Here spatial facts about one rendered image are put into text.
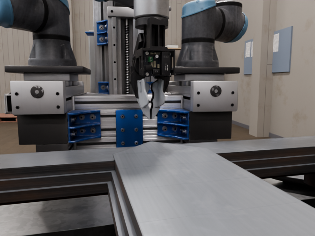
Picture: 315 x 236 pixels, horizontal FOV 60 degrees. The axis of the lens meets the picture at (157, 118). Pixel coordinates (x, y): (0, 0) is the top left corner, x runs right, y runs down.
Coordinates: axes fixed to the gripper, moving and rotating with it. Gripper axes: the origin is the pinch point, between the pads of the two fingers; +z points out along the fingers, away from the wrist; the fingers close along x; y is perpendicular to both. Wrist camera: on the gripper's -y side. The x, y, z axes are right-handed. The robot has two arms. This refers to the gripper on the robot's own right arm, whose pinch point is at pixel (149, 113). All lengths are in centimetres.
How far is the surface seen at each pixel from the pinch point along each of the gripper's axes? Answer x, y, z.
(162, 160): -3.1, 19.1, 5.5
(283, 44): 315, -319, -68
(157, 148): -1.5, 10.8, 5.5
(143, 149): -4.3, 11.1, 5.5
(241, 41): 344, -484, -96
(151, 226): -10.3, 38.1, 5.6
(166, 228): -9.1, 38.9, 5.6
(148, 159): -5.1, 18.0, 5.5
